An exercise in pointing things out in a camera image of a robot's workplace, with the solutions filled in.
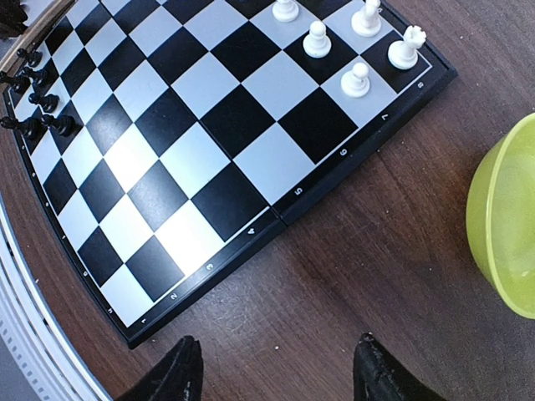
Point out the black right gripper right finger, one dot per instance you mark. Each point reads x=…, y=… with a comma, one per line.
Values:
x=378, y=375

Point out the white pawn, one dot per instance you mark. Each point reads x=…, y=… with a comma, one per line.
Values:
x=355, y=83
x=285, y=11
x=317, y=43

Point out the green bowl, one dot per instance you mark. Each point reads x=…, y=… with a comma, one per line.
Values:
x=500, y=217

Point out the white knight right side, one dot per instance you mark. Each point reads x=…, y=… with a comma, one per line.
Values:
x=366, y=22

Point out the white pawn rightmost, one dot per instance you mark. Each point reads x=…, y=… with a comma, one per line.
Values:
x=355, y=83

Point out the black and grey chessboard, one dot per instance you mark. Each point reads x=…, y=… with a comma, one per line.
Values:
x=203, y=130

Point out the aluminium front rail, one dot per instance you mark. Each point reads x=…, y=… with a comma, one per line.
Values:
x=37, y=343

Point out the black piece back rank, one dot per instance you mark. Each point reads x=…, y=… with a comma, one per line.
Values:
x=19, y=84
x=30, y=128

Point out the metal tray with wood rim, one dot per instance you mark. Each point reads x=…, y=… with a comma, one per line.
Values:
x=36, y=32

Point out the black pawn placed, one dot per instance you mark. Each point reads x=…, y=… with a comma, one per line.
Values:
x=32, y=58
x=48, y=103
x=62, y=125
x=39, y=77

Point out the white rook right corner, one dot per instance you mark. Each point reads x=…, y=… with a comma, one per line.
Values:
x=402, y=54

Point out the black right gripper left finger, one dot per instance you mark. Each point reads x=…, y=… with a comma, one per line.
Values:
x=177, y=376

